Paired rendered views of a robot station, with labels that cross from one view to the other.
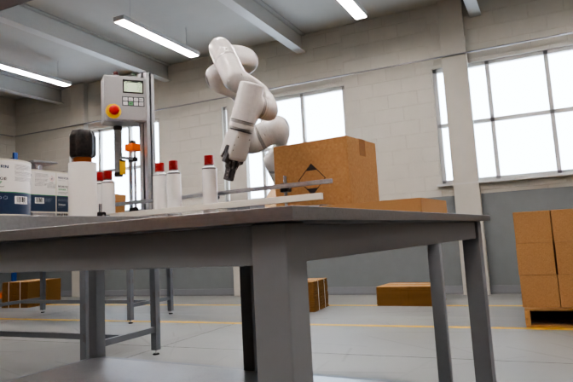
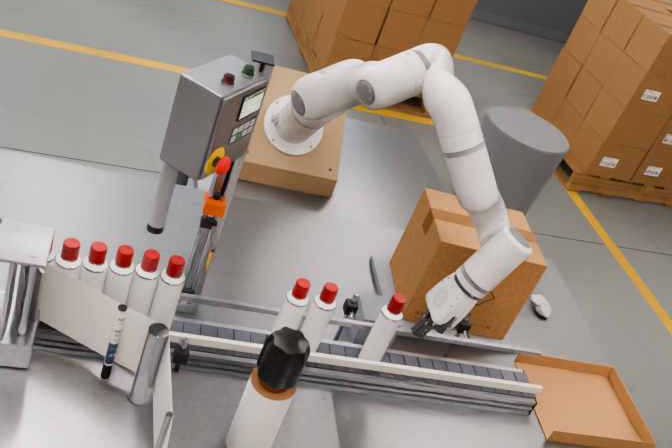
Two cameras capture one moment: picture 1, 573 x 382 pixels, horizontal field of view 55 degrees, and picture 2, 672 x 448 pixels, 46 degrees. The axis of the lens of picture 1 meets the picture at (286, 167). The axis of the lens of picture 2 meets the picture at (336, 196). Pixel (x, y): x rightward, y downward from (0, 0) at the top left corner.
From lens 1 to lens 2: 2.29 m
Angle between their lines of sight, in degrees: 61
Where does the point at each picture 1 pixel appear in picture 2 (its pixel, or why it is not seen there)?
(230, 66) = (489, 186)
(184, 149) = not seen: outside the picture
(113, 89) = (227, 120)
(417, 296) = not seen: outside the picture
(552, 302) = not seen: hidden behind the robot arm
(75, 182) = (272, 424)
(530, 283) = (343, 48)
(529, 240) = not seen: outside the picture
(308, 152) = not seen: hidden behind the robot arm
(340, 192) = (503, 317)
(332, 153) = (519, 278)
